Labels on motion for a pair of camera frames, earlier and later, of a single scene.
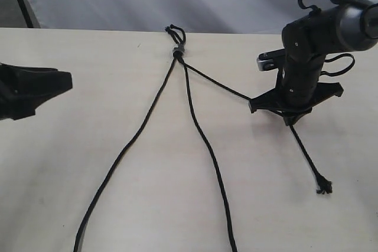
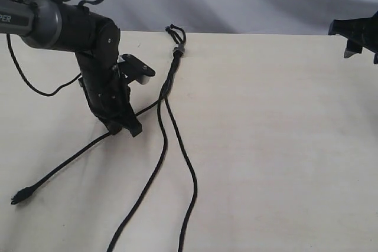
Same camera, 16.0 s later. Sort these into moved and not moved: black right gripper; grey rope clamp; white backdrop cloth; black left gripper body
Moved: black left gripper body; black right gripper
Not moved: white backdrop cloth; grey rope clamp
